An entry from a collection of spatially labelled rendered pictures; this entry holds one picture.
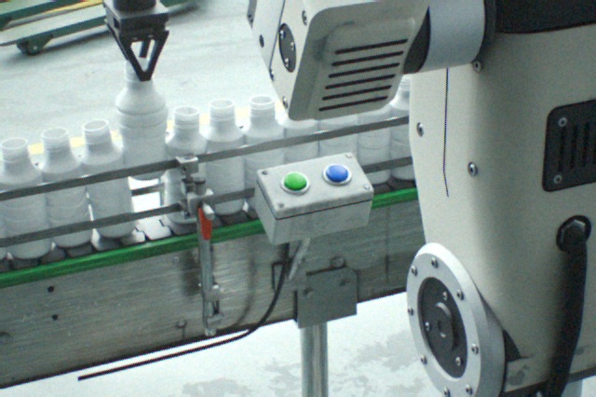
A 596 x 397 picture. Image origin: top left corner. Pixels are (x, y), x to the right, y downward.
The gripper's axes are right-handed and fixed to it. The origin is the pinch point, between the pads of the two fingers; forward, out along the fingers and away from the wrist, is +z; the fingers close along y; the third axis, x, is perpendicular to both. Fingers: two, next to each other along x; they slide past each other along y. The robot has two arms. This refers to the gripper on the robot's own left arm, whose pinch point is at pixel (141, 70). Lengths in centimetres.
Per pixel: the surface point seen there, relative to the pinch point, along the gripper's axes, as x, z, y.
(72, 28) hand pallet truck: 54, 115, -369
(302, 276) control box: 20.1, 34.3, 5.1
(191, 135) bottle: 5.9, 10.2, 1.2
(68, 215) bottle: -12.4, 18.5, 1.5
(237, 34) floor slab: 127, 124, -352
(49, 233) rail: -15.4, 19.9, 2.7
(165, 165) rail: 1.5, 13.2, 2.7
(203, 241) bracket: 4.0, 22.1, 9.9
